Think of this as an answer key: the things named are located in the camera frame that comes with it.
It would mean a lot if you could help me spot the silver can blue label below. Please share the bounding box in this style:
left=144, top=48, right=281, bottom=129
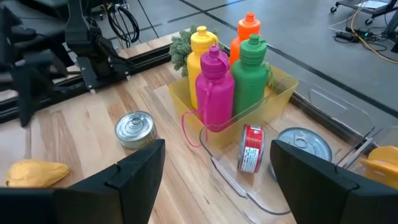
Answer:
left=275, top=126, right=333, bottom=162

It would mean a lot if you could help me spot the pink plastic bottle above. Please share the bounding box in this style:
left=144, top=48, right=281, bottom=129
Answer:
left=180, top=45, right=236, bottom=149

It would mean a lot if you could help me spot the silver can red label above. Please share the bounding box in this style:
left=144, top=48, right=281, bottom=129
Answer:
left=237, top=124, right=266, bottom=174

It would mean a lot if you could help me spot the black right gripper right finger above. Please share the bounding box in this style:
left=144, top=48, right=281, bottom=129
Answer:
left=269, top=139, right=398, bottom=224

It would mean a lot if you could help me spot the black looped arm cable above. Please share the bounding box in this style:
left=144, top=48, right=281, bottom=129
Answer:
left=107, top=2, right=141, bottom=44

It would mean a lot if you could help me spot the orange plastic bottle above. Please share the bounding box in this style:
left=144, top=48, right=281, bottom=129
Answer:
left=229, top=12, right=262, bottom=66

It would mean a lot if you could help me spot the green succulent plant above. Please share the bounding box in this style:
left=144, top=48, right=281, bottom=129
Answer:
left=169, top=24, right=224, bottom=78

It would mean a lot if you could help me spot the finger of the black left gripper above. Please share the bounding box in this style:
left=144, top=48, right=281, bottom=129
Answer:
left=24, top=70, right=36, bottom=127
left=12, top=71, right=28, bottom=127

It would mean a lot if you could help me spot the black power strip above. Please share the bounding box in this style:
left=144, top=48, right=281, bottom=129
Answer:
left=334, top=30, right=358, bottom=42

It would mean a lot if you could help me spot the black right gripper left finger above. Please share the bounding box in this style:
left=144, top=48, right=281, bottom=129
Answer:
left=0, top=139, right=166, bottom=224

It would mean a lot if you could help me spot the silver can green label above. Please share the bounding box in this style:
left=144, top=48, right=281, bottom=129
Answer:
left=114, top=111, right=158, bottom=149

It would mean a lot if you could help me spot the yellow floor cable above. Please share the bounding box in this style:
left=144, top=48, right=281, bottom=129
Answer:
left=349, top=2, right=398, bottom=65

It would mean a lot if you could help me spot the black metal table frame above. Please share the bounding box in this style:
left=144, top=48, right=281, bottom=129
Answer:
left=0, top=43, right=398, bottom=147

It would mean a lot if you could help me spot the grey desk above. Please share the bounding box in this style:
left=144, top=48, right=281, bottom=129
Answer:
left=0, top=0, right=72, bottom=47

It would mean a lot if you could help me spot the narrow clear plastic bin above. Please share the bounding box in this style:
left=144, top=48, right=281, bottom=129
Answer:
left=198, top=77, right=377, bottom=224

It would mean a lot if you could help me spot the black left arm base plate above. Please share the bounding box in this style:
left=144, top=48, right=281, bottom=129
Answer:
left=76, top=55, right=131, bottom=94

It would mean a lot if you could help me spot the yellow translucent plastic bin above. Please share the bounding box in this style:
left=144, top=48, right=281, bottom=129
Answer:
left=169, top=65, right=299, bottom=150

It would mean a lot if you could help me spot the green plastic bottle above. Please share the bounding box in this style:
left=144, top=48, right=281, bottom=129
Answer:
left=230, top=33, right=274, bottom=118

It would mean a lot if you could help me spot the grey wheeled cart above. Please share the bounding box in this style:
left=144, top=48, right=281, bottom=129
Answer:
left=330, top=0, right=398, bottom=26

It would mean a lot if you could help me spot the yellow pear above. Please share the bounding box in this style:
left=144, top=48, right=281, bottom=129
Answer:
left=4, top=159, right=71, bottom=189

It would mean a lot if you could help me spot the yellow plastic bottle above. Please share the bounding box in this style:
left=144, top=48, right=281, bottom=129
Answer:
left=186, top=26, right=219, bottom=110

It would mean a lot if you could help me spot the wide clear plastic bin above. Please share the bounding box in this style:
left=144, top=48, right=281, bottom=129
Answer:
left=337, top=126, right=398, bottom=194

